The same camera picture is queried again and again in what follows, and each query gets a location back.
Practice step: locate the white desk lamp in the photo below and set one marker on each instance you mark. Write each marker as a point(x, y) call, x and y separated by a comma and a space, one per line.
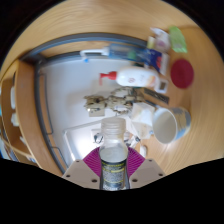
point(71, 140)

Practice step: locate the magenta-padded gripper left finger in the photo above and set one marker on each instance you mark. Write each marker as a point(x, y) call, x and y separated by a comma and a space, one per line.
point(79, 171)

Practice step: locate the white lotion bottle red pump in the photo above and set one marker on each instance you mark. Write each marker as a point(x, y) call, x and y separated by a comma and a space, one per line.
point(136, 77)

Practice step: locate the grey metal ruler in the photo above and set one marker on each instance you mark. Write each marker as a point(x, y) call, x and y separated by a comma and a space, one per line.
point(156, 95)

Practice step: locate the white mug with blue map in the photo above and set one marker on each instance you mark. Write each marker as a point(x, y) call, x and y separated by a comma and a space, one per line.
point(166, 126)

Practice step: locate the small white digital clock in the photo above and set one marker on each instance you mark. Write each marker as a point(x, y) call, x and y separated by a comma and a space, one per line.
point(163, 86)

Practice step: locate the brown tree figure toy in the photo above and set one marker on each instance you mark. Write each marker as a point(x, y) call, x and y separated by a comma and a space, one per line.
point(116, 101)

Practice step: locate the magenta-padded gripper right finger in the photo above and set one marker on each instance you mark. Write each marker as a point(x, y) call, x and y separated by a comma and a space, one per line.
point(148, 171)

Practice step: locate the flat round red coaster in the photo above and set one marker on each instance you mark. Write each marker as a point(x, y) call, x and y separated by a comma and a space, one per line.
point(182, 74)

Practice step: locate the clear plastic drink bottle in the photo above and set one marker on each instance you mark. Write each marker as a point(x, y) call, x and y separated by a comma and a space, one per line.
point(113, 161)

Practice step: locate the blue and white box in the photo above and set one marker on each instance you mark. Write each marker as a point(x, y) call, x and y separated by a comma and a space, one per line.
point(155, 60)

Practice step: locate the green packet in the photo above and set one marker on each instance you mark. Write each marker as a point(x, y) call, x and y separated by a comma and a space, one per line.
point(177, 40)

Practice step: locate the white earbuds case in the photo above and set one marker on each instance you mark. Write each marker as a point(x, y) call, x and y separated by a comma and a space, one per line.
point(143, 150)

